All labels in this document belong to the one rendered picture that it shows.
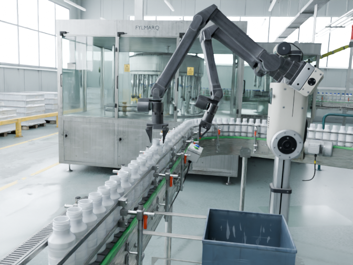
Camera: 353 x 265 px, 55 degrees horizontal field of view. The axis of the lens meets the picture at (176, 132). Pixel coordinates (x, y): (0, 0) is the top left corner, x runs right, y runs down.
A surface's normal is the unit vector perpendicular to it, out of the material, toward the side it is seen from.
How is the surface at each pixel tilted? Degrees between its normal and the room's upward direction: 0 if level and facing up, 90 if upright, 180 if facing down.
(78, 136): 90
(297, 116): 101
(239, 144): 90
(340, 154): 90
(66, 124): 90
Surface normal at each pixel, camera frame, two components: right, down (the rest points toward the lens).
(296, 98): -0.16, 0.14
